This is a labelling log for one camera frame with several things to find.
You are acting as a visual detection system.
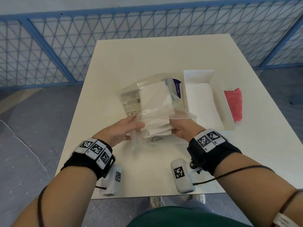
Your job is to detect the person's right hand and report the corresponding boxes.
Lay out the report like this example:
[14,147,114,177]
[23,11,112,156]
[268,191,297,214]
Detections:
[170,118,207,143]

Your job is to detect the person's left hand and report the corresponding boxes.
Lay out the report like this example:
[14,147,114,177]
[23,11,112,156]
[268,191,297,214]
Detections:
[91,115,146,148]

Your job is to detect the clear plastic tissue packet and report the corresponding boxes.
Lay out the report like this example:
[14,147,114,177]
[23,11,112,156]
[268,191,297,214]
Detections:
[119,72,197,152]

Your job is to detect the white tissue box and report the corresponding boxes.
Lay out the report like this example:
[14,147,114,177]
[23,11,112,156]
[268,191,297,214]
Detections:
[182,69,237,131]

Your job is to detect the pink cleaning cloth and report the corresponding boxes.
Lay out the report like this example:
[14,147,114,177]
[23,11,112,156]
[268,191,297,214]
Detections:
[223,88,244,123]

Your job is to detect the person's right forearm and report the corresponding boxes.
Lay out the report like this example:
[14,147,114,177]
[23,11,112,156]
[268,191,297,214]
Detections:
[212,153,303,227]

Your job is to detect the person's left forearm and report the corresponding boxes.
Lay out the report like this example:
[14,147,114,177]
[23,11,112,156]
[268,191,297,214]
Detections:
[11,166,99,227]

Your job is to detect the black right wristband with markers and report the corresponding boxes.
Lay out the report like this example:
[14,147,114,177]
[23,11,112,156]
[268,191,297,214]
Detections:
[187,128,243,177]

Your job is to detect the black wristband with markers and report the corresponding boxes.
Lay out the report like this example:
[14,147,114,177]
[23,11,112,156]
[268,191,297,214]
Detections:
[187,128,243,177]
[60,138,116,181]

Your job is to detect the black left wristband with markers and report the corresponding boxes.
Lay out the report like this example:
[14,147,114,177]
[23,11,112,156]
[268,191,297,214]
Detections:
[60,138,116,181]

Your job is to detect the white right shoe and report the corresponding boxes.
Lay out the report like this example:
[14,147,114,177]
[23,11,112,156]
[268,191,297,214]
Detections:
[193,193,206,205]

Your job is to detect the white shoe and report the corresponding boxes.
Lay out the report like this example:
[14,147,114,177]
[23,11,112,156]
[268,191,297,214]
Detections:
[149,196,166,209]
[193,193,206,205]

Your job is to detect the grey trousers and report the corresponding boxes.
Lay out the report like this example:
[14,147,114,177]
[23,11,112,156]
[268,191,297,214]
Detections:
[163,195,214,213]

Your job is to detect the white left shoe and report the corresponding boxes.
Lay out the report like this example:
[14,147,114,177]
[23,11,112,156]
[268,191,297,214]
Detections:
[149,196,166,209]

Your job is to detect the green shirt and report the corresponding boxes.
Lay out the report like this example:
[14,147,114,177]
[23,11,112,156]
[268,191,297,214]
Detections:
[127,205,254,227]

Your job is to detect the blue mesh fence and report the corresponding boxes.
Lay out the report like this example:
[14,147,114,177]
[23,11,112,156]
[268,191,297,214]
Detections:
[0,0,303,90]

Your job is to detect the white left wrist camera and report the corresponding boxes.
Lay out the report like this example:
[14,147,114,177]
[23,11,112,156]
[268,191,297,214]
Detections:
[98,164,123,197]

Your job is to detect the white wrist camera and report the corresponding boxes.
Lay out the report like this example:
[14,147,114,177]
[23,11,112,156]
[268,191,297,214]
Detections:
[170,158,202,195]
[98,164,123,197]

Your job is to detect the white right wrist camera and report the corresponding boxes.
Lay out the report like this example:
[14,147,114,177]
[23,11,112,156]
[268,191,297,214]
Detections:
[170,158,202,195]

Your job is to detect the black right camera cable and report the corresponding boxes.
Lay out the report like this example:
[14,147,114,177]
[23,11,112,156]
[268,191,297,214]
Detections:
[193,165,276,186]

